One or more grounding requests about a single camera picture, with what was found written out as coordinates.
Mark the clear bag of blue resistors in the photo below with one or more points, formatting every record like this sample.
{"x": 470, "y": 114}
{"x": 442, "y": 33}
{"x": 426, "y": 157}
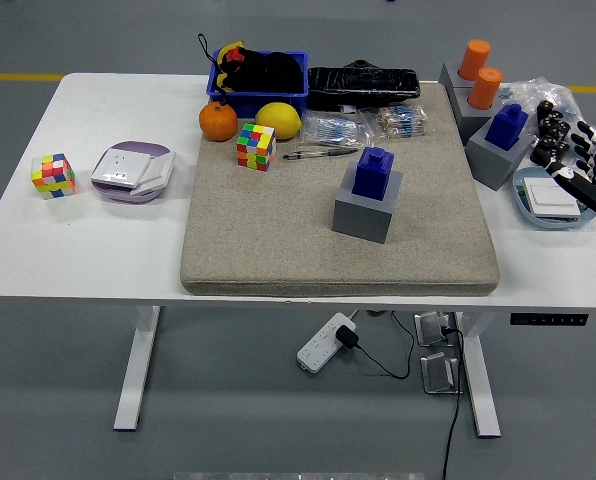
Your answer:
{"x": 335, "y": 131}

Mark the light blue tray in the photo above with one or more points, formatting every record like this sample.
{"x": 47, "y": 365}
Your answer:
{"x": 523, "y": 212}

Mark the orange fruit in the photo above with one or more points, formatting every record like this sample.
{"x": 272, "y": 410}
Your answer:
{"x": 219, "y": 121}

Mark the black power adapter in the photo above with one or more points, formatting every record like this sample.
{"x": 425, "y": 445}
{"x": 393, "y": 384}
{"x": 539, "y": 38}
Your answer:
{"x": 347, "y": 336}

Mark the clear bag of tan resistors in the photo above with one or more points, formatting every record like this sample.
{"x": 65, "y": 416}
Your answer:
{"x": 400, "y": 122}

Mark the black table control panel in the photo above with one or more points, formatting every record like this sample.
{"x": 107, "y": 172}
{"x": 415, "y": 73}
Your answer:
{"x": 548, "y": 319}

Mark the black plastic-wrapped keyboard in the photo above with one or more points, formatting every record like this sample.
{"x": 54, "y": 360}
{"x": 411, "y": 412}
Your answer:
{"x": 363, "y": 87}

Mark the purple tray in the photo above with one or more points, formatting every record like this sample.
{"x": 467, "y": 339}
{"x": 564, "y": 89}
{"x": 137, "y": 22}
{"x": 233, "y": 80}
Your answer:
{"x": 115, "y": 196}

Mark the black and silver pen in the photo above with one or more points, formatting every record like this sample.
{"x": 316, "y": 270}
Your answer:
{"x": 323, "y": 153}

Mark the white power strip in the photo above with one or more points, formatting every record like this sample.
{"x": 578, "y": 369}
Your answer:
{"x": 320, "y": 347}

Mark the yellow lemon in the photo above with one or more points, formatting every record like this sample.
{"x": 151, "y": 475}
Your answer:
{"x": 278, "y": 120}

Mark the grey-brown fabric mat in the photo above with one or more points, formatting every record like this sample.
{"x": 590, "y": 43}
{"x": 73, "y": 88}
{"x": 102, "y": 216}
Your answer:
{"x": 278, "y": 225}

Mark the black pouch with yellow trim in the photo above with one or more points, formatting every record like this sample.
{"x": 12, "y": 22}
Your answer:
{"x": 268, "y": 72}

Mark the metal foot pedal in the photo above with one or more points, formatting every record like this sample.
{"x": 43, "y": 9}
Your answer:
{"x": 430, "y": 330}
{"x": 438, "y": 375}

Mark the white wall socket panel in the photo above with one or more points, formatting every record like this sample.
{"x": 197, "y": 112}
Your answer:
{"x": 119, "y": 167}

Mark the black cylindrical components cluster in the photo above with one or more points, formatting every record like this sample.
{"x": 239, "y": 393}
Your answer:
{"x": 553, "y": 146}
{"x": 555, "y": 127}
{"x": 545, "y": 109}

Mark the multicoloured puzzle cube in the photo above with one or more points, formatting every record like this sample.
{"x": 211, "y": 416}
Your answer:
{"x": 255, "y": 147}
{"x": 53, "y": 176}

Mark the large clear plastic bag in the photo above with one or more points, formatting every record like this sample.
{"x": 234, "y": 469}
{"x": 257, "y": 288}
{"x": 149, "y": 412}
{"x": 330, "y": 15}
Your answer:
{"x": 533, "y": 92}

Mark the orange cylinder seal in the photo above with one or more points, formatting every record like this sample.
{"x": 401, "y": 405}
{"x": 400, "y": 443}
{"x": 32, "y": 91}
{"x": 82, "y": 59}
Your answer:
{"x": 475, "y": 57}
{"x": 484, "y": 90}

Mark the blue plastic bin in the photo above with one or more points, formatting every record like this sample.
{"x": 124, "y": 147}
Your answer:
{"x": 268, "y": 102}

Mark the white table leg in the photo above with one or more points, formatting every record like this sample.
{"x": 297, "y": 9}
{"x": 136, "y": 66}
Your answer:
{"x": 483, "y": 390}
{"x": 135, "y": 375}

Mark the grey seal holder block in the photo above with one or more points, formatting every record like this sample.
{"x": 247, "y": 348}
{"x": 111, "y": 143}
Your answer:
{"x": 490, "y": 162}
{"x": 363, "y": 220}
{"x": 470, "y": 122}
{"x": 448, "y": 77}

